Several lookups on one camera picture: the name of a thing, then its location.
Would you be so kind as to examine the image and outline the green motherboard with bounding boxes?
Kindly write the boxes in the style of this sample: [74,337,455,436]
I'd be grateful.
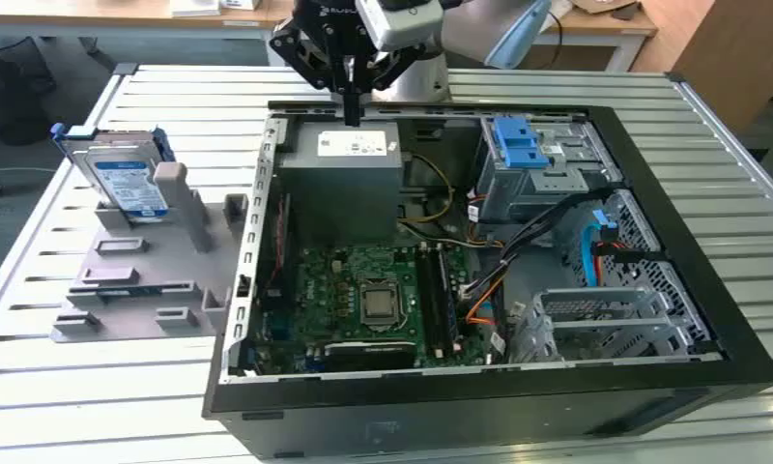
[256,241,484,376]

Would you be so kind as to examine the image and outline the black PC case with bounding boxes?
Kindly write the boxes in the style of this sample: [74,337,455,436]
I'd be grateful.
[200,99,773,460]

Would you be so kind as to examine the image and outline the grey power supply unit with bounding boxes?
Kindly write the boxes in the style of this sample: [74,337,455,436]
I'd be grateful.
[276,119,407,247]

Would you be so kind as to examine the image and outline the blue data wire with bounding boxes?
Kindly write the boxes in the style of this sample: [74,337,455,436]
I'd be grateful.
[579,208,620,291]

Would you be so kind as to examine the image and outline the grey parts rack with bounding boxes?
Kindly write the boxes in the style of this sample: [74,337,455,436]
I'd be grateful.
[51,161,252,344]

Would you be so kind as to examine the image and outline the brown cardboard piece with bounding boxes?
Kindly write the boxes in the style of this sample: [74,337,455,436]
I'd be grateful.
[570,0,639,21]

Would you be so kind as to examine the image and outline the metal disk bay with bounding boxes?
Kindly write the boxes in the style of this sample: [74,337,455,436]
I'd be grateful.
[512,284,727,363]

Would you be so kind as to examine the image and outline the black graphics card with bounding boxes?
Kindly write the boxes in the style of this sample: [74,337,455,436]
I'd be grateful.
[324,339,419,373]

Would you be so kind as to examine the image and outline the red yellow power wire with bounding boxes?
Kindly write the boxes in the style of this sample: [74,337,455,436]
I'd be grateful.
[590,240,666,266]

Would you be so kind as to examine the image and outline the hard disk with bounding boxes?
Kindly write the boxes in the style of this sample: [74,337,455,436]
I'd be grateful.
[50,123,174,224]

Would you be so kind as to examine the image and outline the orange wire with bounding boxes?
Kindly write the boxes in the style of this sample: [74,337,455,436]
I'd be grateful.
[467,277,508,339]

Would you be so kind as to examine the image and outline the CPU socket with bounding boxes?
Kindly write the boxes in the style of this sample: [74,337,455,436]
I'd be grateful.
[358,277,407,333]

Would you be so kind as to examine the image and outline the black wire bundle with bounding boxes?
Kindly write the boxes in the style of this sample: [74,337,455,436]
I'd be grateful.
[463,190,614,301]

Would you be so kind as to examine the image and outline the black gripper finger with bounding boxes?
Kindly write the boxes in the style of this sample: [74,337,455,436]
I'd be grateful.
[268,16,356,128]
[354,26,428,128]

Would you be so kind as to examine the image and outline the silver CPU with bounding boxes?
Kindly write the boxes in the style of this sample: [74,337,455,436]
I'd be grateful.
[364,289,399,320]

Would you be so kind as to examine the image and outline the red black twisted wire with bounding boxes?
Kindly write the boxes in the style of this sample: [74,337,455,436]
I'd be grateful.
[266,196,291,298]

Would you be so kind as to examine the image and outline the grey wire bundle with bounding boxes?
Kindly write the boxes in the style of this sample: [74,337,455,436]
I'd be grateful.
[399,225,510,250]

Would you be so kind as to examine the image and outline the metal drive cage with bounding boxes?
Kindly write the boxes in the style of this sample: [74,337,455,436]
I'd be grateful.
[475,115,624,226]

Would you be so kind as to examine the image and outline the yellow black wire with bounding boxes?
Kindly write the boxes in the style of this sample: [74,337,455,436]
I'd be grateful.
[399,153,456,226]

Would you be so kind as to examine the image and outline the plain white box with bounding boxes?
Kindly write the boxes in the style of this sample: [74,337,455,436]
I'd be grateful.
[171,0,224,18]

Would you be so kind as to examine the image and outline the wooden desk white frame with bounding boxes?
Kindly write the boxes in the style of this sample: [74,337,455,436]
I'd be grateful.
[0,0,279,67]
[540,0,659,73]

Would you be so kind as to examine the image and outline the blue drive cage latch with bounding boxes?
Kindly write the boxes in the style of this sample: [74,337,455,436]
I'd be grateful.
[492,117,550,169]

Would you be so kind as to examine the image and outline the green RAM stick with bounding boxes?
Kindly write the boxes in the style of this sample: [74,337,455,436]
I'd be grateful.
[96,286,163,297]

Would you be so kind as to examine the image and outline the wooden cabinet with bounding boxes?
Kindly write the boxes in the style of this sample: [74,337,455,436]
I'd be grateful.
[631,0,773,131]

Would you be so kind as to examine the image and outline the black RAM slot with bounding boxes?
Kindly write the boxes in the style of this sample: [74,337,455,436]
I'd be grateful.
[418,243,446,360]

